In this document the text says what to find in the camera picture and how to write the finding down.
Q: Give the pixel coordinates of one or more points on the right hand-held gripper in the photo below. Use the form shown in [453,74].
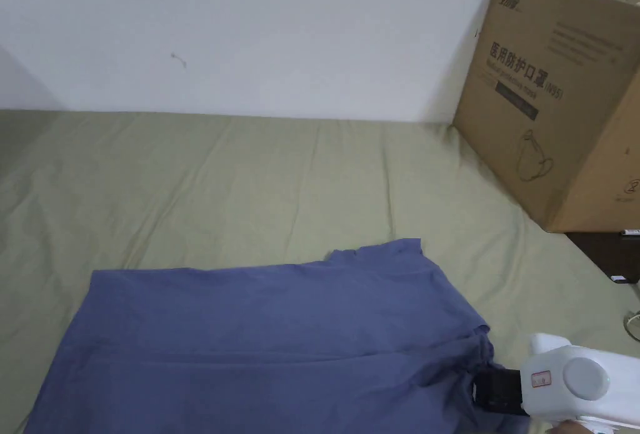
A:
[580,379]

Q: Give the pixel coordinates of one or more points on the dark blue shirt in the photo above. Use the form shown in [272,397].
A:
[260,344]

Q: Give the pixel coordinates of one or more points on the person's right hand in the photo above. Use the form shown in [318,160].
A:
[564,428]

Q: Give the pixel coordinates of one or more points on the large brown cardboard carton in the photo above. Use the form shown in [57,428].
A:
[560,104]

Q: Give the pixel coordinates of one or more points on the bed with pale green sheet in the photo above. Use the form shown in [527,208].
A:
[240,179]

